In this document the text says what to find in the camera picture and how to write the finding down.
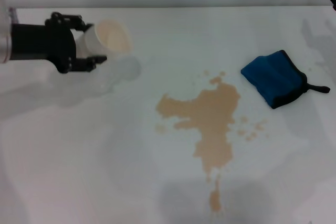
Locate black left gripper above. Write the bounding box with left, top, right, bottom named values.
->
left=11, top=12, right=108, bottom=74

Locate white paper cup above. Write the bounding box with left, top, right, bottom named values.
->
left=76, top=18, right=133, bottom=60

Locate blue rag with black edge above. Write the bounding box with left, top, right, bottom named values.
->
left=240, top=49, right=331, bottom=110

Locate brown water stain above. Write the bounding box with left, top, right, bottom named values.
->
left=154, top=69, right=271, bottom=213

